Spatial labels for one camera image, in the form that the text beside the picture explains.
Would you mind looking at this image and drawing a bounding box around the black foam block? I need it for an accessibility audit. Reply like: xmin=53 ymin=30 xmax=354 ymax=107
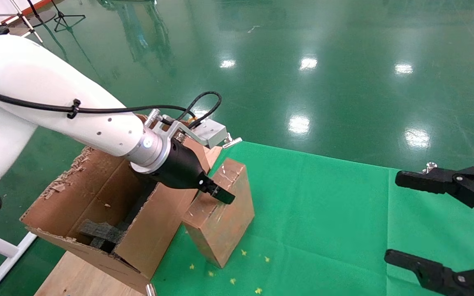
xmin=79 ymin=220 xmax=125 ymax=252

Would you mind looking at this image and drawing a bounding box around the black round-base stand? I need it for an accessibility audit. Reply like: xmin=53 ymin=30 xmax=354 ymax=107
xmin=26 ymin=0 xmax=56 ymax=28

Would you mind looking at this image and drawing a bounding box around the white tube rack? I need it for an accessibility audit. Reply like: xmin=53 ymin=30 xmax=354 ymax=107
xmin=0 ymin=0 xmax=44 ymax=44

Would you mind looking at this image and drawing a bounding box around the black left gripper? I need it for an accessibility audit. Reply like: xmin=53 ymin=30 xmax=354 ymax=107
xmin=136 ymin=140 xmax=236 ymax=205

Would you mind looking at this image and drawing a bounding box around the green cloth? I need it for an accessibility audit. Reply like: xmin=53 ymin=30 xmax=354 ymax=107
xmin=151 ymin=142 xmax=474 ymax=296

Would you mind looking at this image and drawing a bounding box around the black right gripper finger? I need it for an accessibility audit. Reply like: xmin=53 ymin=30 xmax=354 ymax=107
xmin=384 ymin=249 xmax=474 ymax=296
xmin=395 ymin=165 xmax=474 ymax=225

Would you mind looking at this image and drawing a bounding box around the small brown cardboard box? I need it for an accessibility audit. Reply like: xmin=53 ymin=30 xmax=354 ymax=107
xmin=182 ymin=157 xmax=255 ymax=268

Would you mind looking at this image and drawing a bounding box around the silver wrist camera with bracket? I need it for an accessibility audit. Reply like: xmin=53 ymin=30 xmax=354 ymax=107
xmin=146 ymin=108 xmax=228 ymax=149

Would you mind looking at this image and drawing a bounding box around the black tripod stand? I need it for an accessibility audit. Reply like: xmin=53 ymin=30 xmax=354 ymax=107
xmin=51 ymin=0 xmax=86 ymax=32

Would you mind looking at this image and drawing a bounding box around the large open cardboard carton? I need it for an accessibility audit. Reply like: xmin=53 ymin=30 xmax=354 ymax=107
xmin=20 ymin=115 xmax=223 ymax=294

